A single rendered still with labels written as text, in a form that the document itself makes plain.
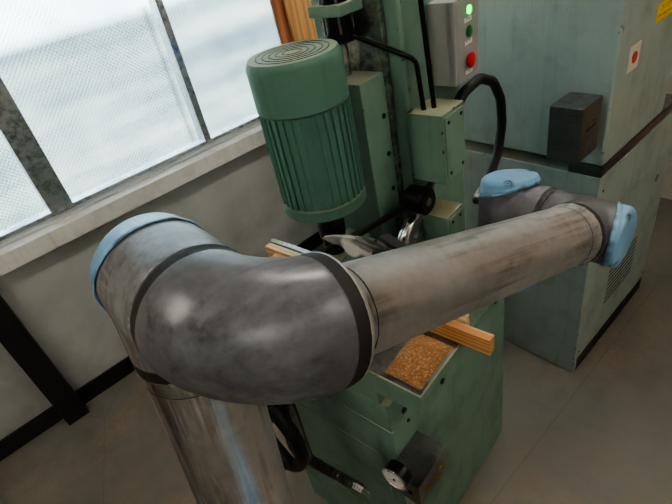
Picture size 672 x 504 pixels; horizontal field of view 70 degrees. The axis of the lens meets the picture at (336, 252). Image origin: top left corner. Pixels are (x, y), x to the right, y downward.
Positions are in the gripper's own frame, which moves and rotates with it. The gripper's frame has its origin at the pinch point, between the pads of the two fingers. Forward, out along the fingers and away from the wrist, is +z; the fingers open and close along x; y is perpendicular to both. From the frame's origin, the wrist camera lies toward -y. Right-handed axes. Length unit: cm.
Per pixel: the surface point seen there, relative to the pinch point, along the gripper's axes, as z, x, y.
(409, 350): -15.3, 18.5, 0.9
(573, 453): -76, 101, -39
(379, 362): -9.3, 21.7, 0.4
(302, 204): 4.0, -9.5, -10.4
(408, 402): -14.3, 25.7, 7.7
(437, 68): -24.7, -30.1, -28.7
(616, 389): -101, 95, -62
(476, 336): -28.3, 15.7, 1.1
